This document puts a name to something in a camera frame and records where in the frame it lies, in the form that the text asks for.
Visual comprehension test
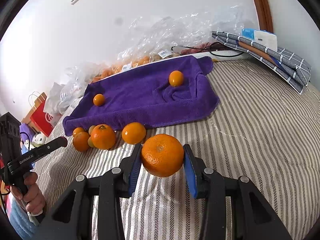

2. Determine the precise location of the red paper shopping bag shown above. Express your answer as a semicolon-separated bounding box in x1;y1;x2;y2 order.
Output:
30;105;62;137

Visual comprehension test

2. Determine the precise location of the large round mandarin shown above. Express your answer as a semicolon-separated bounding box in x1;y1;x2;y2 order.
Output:
141;134;184;178

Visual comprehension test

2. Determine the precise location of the black cable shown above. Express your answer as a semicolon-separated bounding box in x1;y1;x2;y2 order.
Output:
171;42;245;58

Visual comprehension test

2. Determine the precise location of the bag of orange kumquats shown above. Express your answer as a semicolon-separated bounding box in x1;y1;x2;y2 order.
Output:
91;56;150;83

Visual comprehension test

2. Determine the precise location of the small orange citrus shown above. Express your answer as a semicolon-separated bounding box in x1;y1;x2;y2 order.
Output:
73;127;85;137

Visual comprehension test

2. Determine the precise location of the small orange kumquat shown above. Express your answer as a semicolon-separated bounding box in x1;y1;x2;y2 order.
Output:
93;94;105;107

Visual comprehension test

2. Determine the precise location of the oval orange kumquat fruit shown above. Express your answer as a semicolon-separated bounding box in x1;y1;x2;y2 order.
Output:
169;70;184;87

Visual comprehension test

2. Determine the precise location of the blue white tissue box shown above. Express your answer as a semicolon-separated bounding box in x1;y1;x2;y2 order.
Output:
242;28;278;51

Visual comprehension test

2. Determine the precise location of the person's left hand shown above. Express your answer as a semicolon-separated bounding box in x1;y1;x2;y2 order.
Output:
10;172;46;215

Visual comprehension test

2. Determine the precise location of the brown wooden door frame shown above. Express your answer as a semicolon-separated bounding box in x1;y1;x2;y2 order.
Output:
253;0;273;33

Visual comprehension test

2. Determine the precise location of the clear plastic bag left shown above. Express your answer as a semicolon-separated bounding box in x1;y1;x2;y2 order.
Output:
57;62;110;114

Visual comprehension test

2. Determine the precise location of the mandarin with green stem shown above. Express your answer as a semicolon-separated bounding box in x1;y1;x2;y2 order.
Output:
91;124;116;150

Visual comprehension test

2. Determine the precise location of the purple towel covered tray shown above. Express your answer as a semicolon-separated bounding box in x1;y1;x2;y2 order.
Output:
62;55;219;136

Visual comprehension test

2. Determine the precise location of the oval orange citrus fruit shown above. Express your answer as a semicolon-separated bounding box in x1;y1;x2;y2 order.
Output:
121;122;146;145

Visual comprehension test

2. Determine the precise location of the white plastic bag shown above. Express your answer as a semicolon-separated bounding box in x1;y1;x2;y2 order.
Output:
43;83;64;115

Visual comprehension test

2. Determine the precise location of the brown paper shopping bag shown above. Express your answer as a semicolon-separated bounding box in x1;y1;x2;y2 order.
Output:
21;92;47;124

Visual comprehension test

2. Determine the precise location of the small orange mandarin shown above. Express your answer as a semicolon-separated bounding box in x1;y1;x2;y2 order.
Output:
73;131;90;152

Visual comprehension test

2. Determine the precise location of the grey checked folded cloth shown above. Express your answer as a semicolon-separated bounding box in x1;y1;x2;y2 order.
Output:
212;31;311;94

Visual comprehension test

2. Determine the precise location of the bag of brown fruits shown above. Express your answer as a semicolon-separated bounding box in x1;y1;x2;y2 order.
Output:
149;49;179;62

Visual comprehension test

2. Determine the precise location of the clear crumpled plastic bag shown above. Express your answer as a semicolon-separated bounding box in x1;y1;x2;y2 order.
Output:
117;5;251;63

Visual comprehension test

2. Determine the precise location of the green yellow small fruit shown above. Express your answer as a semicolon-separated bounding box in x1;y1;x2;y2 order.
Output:
88;125;95;135

